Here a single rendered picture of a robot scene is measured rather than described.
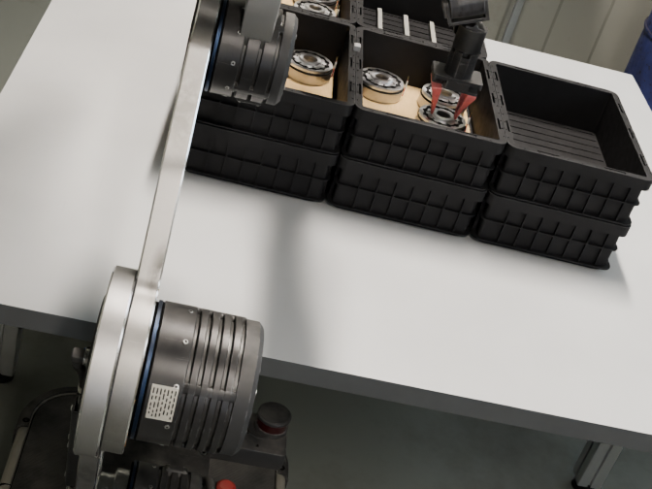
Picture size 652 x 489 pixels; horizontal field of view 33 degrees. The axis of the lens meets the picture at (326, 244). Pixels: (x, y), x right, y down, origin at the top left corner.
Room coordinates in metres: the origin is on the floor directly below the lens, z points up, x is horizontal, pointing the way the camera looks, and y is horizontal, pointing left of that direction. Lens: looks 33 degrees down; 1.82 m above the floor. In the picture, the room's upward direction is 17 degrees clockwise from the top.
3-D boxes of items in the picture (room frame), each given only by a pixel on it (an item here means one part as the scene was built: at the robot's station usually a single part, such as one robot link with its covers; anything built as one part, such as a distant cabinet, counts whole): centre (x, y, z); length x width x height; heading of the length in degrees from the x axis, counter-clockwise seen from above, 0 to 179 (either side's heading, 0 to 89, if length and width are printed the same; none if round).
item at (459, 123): (2.11, -0.15, 0.86); 0.10 x 0.10 x 0.01
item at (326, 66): (2.18, 0.15, 0.86); 0.10 x 0.10 x 0.01
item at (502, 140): (2.10, -0.10, 0.92); 0.40 x 0.30 x 0.02; 8
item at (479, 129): (2.10, -0.10, 0.87); 0.40 x 0.30 x 0.11; 8
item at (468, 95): (2.11, -0.16, 0.91); 0.07 x 0.07 x 0.09; 7
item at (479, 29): (2.11, -0.15, 1.04); 0.07 x 0.06 x 0.07; 10
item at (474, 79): (2.11, -0.15, 0.98); 0.10 x 0.07 x 0.07; 97
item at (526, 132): (2.14, -0.39, 0.87); 0.40 x 0.30 x 0.11; 8
